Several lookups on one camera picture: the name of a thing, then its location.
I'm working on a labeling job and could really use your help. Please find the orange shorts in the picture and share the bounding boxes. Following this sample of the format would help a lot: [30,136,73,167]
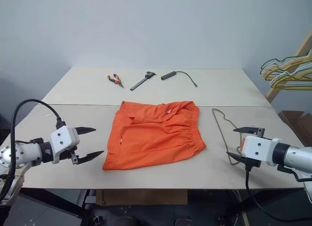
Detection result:
[101,100,208,172]

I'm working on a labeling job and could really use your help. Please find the open brown cardboard box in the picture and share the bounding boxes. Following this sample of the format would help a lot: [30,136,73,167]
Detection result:
[277,110,312,147]

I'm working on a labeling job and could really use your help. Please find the dark rounded shape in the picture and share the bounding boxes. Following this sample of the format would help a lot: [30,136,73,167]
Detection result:
[114,206,137,226]
[174,217,194,226]

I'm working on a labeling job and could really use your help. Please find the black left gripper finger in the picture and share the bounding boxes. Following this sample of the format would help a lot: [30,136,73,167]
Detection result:
[74,126,98,137]
[77,150,105,166]

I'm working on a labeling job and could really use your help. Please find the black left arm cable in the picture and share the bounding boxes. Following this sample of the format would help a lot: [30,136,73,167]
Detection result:
[0,98,66,205]

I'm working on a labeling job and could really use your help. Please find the olive wire hanger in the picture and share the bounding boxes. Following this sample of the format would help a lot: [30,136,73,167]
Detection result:
[211,108,246,166]

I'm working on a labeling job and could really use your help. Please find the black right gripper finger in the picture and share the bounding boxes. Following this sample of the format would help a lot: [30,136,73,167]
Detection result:
[233,126,259,134]
[226,151,247,165]

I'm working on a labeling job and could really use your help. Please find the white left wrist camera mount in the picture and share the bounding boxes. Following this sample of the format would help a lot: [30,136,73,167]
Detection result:
[49,125,81,165]

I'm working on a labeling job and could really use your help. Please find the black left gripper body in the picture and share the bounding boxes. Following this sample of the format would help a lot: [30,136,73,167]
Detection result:
[58,149,80,166]

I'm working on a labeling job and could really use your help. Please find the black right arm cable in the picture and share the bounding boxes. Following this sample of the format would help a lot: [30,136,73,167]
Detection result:
[245,166,312,226]

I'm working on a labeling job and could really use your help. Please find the flat brown cardboard sheet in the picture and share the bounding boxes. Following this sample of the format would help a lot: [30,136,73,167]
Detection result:
[95,188,188,207]

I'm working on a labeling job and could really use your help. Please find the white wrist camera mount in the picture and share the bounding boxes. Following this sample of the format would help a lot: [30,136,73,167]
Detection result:
[240,134,281,167]
[49,125,81,165]

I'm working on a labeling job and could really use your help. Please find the black usb hub with cable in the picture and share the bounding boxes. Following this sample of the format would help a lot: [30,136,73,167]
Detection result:
[160,70,199,88]

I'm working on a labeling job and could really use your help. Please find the orange handled pliers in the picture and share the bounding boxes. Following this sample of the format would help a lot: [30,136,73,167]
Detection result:
[106,74,125,89]

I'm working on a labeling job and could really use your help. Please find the rack of wire hangers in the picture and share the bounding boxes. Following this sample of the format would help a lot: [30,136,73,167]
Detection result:
[265,28,312,104]

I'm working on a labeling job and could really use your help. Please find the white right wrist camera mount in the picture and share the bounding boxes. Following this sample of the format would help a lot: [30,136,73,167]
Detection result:
[240,134,281,167]

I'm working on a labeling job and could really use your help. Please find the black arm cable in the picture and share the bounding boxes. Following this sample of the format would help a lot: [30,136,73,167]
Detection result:
[0,98,66,205]
[245,166,312,226]

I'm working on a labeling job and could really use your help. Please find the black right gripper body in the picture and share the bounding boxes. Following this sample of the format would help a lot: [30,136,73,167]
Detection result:
[238,127,266,171]

